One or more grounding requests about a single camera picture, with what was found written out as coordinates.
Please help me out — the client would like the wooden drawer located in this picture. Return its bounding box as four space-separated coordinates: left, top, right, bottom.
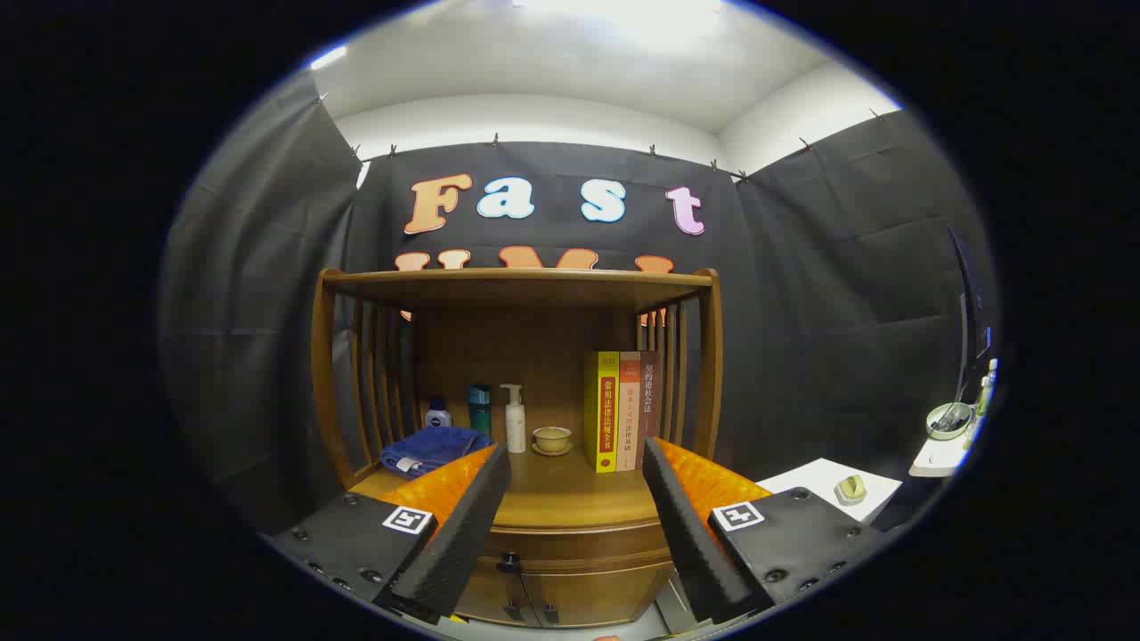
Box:
476 523 676 575

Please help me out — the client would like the blue folded towel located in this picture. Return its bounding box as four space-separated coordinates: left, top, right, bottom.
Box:
380 426 493 480

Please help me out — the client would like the white side table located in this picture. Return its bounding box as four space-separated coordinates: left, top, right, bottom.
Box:
755 458 903 524

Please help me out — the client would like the grey bowl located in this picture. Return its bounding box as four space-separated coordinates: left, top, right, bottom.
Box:
926 402 973 441

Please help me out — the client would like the clear green bottle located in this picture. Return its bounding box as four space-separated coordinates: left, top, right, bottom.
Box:
966 358 998 446

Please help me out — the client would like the wooden countertop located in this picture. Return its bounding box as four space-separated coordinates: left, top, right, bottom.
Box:
352 441 713 531

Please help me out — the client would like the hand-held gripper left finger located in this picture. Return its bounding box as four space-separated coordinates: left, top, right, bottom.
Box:
267 442 513 624

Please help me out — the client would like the black backdrop cloth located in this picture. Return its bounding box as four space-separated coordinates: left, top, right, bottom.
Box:
160 71 998 535

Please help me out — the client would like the wooden cabinet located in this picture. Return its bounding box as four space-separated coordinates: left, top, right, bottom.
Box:
310 267 724 629

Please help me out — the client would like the orange and cream book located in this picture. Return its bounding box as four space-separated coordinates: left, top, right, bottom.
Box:
616 351 642 472

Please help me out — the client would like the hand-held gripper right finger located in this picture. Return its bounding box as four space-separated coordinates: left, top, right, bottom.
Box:
641 436 887 626

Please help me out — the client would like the yellow book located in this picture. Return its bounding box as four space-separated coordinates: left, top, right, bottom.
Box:
584 351 620 474

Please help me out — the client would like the brown book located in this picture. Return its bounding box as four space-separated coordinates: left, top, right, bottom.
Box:
636 350 664 470

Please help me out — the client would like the white wall shelf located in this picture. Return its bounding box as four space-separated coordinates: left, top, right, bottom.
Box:
908 432 972 479

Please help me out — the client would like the white pump bottle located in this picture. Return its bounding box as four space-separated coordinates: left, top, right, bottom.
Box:
500 384 528 454

